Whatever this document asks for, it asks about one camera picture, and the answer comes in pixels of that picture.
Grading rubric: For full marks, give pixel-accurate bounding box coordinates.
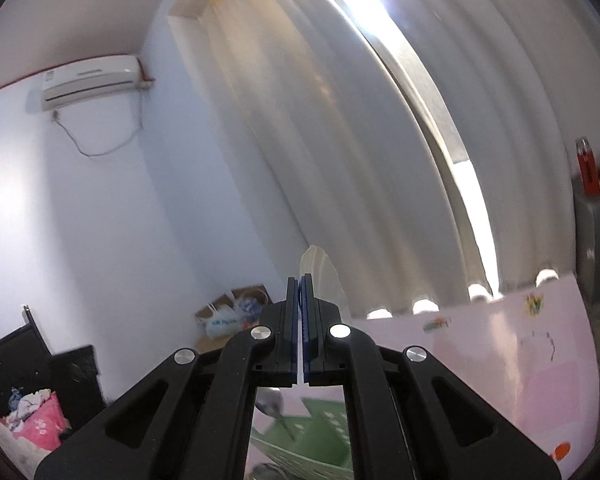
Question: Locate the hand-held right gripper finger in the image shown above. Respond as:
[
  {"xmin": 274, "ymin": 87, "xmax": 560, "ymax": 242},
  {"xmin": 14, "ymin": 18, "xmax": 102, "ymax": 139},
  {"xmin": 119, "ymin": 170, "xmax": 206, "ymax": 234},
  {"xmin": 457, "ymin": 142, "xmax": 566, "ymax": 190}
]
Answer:
[
  {"xmin": 300, "ymin": 274, "xmax": 563, "ymax": 480},
  {"xmin": 34, "ymin": 276, "xmax": 301, "ymax": 480}
]

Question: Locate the white air conditioner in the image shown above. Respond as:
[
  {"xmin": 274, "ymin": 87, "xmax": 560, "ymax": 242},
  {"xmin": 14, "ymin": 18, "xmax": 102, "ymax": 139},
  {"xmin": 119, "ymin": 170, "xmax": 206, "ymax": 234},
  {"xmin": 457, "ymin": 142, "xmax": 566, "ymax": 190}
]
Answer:
[{"xmin": 41, "ymin": 55, "xmax": 144, "ymax": 112}]

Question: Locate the white blue-print plastic bag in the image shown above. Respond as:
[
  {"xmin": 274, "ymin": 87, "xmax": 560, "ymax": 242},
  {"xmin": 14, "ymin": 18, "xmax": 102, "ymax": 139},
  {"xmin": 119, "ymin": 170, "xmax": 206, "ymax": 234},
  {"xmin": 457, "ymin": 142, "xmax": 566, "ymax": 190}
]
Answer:
[{"xmin": 205, "ymin": 304, "xmax": 247, "ymax": 339}]

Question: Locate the clear bag of blue items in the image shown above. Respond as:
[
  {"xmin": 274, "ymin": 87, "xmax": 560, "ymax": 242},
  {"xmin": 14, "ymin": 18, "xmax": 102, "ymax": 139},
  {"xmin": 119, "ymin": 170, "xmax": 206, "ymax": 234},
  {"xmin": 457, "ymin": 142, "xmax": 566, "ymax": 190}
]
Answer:
[{"xmin": 235, "ymin": 295, "xmax": 265, "ymax": 327}]

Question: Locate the black headboard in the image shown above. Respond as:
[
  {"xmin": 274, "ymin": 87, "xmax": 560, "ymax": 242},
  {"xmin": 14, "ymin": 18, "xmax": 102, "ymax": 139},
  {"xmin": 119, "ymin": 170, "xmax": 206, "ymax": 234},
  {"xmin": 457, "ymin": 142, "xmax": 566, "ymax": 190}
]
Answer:
[{"xmin": 0, "ymin": 304, "xmax": 104, "ymax": 423}]

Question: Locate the pink floral cloth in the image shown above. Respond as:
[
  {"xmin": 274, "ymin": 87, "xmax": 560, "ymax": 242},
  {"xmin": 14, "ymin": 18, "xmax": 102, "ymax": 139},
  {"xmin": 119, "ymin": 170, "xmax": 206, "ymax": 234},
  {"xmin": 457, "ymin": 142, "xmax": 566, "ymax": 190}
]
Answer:
[{"xmin": 12, "ymin": 394, "xmax": 74, "ymax": 453}]

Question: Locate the red bottle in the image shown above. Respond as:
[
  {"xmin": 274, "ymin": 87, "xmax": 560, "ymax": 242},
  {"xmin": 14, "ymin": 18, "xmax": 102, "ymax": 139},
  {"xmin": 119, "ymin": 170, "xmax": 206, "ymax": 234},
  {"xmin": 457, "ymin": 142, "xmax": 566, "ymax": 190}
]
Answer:
[{"xmin": 575, "ymin": 136, "xmax": 600, "ymax": 197}]

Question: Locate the cardboard box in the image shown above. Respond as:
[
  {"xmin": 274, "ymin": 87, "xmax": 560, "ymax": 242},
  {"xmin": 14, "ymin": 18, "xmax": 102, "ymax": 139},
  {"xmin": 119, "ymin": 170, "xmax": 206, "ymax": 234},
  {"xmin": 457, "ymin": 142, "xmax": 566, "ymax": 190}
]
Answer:
[{"xmin": 195, "ymin": 287, "xmax": 271, "ymax": 350}]

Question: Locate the green plastic utensil basket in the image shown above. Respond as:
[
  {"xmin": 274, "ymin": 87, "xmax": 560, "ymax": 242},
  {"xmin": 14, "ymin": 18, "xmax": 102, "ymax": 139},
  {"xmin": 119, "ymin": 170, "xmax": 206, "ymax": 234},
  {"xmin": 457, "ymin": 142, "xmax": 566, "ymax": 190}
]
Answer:
[{"xmin": 249, "ymin": 395, "xmax": 355, "ymax": 480}]

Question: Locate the metal spoon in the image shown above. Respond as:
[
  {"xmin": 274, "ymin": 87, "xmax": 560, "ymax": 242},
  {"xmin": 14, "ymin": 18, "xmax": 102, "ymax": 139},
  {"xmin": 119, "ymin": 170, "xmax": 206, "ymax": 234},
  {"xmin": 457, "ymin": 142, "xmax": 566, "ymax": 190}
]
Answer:
[{"xmin": 256, "ymin": 389, "xmax": 302, "ymax": 445}]

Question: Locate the crumpled clothes pile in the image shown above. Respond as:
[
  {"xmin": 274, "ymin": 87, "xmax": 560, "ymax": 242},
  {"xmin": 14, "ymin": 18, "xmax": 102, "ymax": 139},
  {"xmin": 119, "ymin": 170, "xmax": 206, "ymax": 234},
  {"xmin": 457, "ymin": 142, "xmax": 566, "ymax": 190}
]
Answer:
[{"xmin": 0, "ymin": 386, "xmax": 55, "ymax": 435}]

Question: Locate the air conditioner cable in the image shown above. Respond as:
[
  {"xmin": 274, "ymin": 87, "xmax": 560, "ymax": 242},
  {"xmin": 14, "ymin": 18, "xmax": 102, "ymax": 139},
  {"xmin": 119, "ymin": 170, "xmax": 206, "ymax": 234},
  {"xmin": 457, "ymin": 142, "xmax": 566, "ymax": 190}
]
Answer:
[{"xmin": 51, "ymin": 77, "xmax": 156, "ymax": 159}]

